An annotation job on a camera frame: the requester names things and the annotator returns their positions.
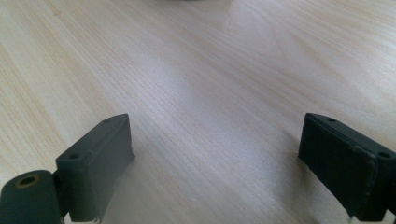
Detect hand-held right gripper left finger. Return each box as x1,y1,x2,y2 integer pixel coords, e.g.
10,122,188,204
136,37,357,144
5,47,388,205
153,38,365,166
55,113,136,224

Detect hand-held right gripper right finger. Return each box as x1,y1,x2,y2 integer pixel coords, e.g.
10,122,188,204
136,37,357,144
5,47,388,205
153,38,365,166
297,112,396,223

